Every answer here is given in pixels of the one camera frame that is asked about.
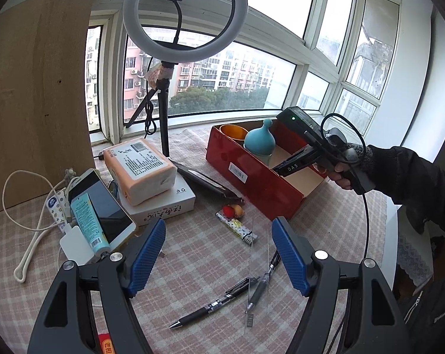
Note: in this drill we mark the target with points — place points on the teal lidded bottle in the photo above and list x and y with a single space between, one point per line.
260 142

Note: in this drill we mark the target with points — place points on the black wet wipes pack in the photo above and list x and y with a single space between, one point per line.
205 181

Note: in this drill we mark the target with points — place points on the gold white smartphone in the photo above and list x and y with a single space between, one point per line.
116 223

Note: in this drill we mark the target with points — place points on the operator black sleeve forearm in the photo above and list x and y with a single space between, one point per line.
410 181

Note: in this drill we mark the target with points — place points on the orange tissue pack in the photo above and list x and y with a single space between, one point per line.
140 170

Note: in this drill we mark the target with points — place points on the black tripod stand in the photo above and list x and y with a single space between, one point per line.
157 82

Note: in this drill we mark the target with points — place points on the small red orange toy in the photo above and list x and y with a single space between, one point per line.
233 211

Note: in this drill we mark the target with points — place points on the operator right hand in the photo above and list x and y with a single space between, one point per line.
345 169

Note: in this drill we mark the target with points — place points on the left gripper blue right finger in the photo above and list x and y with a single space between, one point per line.
295 252

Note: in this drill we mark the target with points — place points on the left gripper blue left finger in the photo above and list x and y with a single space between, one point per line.
141 254

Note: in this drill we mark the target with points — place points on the light blue cream tube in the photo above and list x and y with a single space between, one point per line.
89 224

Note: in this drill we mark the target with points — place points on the black gel pen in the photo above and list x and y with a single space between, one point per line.
229 295
263 283

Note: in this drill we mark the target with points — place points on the large plywood board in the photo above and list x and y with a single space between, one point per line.
43 126

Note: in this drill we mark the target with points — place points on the white power adapter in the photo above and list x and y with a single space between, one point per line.
76 247

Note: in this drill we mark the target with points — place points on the orange metallic cup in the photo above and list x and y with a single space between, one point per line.
235 132

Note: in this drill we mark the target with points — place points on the patterned lip balm stick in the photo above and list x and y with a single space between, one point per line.
235 226

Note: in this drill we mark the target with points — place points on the white product box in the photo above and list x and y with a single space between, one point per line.
175 201

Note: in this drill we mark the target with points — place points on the red cardboard box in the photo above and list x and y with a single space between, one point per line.
272 194

